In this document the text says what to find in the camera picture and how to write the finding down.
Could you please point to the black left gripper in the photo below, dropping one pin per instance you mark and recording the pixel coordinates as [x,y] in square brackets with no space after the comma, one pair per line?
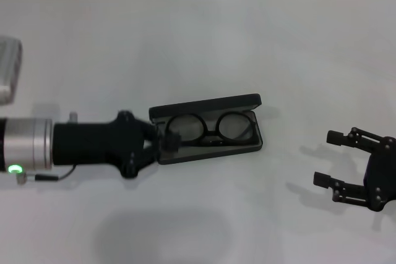
[92,145]

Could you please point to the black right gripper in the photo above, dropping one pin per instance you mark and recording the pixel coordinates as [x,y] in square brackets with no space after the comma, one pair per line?
[382,177]

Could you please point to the black round-lens glasses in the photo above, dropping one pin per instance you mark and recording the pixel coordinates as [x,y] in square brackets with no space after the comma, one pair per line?
[185,128]

